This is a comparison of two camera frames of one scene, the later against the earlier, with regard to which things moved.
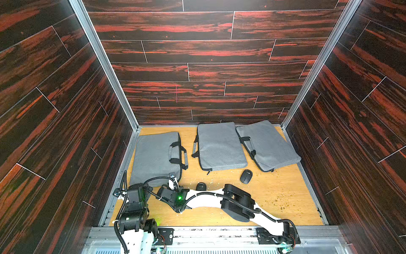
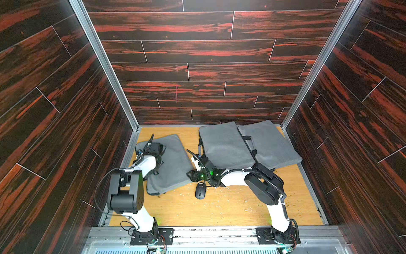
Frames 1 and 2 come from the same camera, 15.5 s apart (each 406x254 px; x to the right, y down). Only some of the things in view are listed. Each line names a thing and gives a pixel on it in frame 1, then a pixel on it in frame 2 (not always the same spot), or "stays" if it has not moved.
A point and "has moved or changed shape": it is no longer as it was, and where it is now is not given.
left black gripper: (148, 189) → (162, 160)
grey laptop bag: (157, 155) has moved or changed shape
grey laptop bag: (268, 148) stays
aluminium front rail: (223, 240) stays
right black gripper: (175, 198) → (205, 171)
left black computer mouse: (201, 186) stays
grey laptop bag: (218, 146) has moved or changed shape
